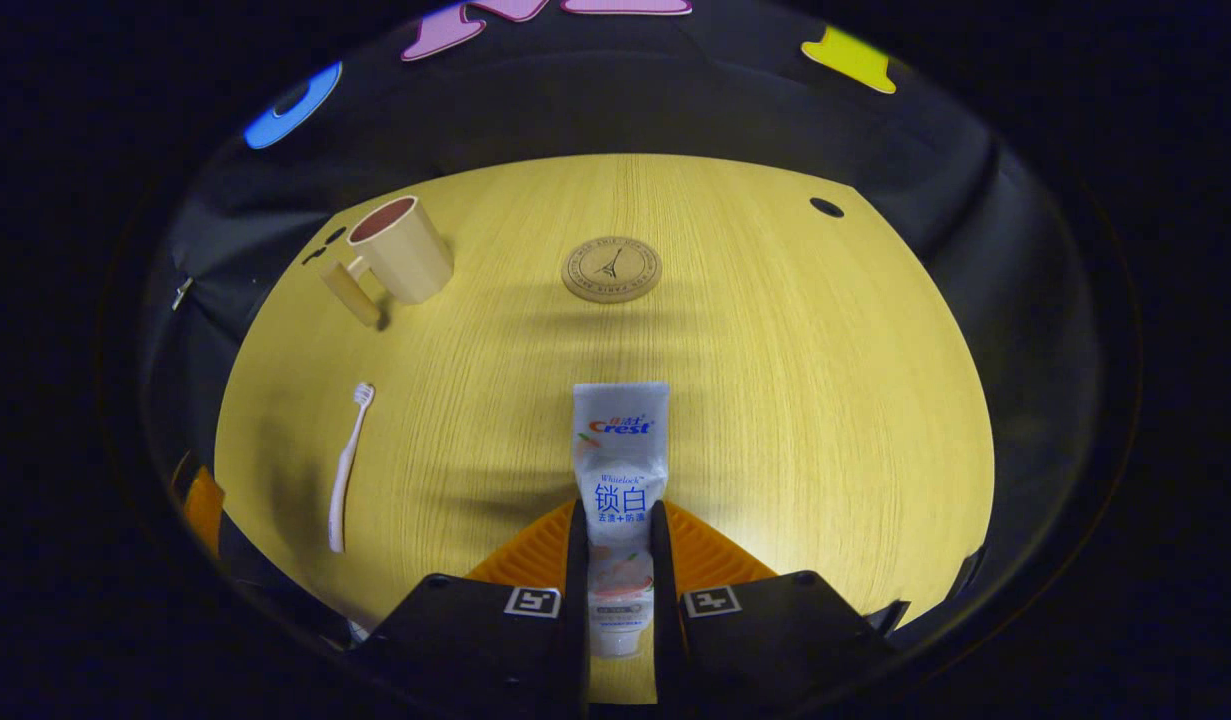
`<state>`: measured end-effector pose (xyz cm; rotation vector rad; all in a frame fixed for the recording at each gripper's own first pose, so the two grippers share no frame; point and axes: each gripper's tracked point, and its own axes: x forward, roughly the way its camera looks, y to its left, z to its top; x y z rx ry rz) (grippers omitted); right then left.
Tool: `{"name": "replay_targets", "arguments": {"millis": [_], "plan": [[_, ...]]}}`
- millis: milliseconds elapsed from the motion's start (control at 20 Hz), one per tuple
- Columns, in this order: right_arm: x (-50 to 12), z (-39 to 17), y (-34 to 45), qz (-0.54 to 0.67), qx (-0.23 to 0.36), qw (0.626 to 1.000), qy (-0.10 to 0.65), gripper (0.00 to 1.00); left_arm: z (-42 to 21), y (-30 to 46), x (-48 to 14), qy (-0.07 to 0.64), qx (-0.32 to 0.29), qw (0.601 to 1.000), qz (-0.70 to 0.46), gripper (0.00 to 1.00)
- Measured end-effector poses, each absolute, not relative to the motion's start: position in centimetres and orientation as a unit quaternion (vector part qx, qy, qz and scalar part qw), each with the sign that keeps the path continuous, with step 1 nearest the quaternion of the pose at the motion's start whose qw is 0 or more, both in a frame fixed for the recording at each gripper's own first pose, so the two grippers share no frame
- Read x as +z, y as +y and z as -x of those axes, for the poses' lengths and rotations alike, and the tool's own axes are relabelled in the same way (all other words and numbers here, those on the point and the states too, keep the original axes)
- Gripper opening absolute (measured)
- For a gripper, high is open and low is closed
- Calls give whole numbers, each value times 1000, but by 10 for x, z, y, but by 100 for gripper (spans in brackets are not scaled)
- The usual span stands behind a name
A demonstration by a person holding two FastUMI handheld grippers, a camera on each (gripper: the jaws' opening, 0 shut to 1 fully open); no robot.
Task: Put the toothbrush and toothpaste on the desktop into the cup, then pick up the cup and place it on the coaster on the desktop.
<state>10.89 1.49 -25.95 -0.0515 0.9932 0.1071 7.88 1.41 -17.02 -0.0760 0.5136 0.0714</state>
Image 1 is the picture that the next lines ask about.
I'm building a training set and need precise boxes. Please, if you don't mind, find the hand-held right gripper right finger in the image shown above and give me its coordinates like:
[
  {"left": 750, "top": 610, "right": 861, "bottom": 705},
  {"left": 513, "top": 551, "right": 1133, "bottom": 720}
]
[{"left": 649, "top": 498, "right": 912, "bottom": 720}]

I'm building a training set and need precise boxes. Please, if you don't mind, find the pink toothbrush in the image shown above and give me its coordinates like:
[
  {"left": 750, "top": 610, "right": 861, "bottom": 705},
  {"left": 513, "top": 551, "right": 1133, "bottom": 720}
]
[{"left": 327, "top": 382, "right": 376, "bottom": 554}]

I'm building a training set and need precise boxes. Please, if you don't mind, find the black backdrop cloth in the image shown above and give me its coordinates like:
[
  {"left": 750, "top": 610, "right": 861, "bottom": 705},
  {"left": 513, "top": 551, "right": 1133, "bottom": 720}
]
[{"left": 140, "top": 0, "right": 1106, "bottom": 641}]

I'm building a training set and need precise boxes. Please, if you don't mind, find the round wooden coaster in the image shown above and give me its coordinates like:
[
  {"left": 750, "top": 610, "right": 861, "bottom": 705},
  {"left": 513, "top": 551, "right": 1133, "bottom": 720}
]
[{"left": 561, "top": 236, "right": 664, "bottom": 305}]

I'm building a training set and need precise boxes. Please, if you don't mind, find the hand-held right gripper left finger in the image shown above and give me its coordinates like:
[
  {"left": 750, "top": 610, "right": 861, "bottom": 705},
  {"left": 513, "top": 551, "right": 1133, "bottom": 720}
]
[{"left": 350, "top": 498, "right": 589, "bottom": 720}]

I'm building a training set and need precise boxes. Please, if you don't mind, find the beige cup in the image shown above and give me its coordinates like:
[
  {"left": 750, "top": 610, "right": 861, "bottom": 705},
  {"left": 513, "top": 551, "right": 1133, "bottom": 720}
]
[{"left": 320, "top": 196, "right": 455, "bottom": 329}]

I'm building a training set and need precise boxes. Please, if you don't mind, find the white toothpaste tube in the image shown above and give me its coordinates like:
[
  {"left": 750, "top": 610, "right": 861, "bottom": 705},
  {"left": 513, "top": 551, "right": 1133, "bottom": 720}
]
[{"left": 572, "top": 382, "right": 671, "bottom": 659}]

